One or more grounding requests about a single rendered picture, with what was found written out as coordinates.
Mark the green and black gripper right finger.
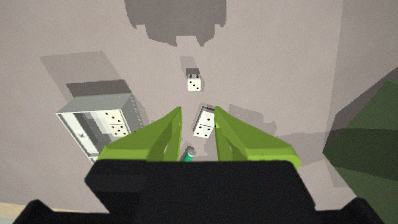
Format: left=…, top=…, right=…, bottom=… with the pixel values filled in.
left=214, top=106, right=301, bottom=170

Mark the white rack of three labelled bins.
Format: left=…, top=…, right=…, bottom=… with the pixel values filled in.
left=56, top=93, right=144, bottom=164

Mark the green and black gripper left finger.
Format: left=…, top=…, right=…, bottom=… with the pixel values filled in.
left=96, top=106, right=182, bottom=161

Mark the green battery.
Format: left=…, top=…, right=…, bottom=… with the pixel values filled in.
left=182, top=149, right=195, bottom=161

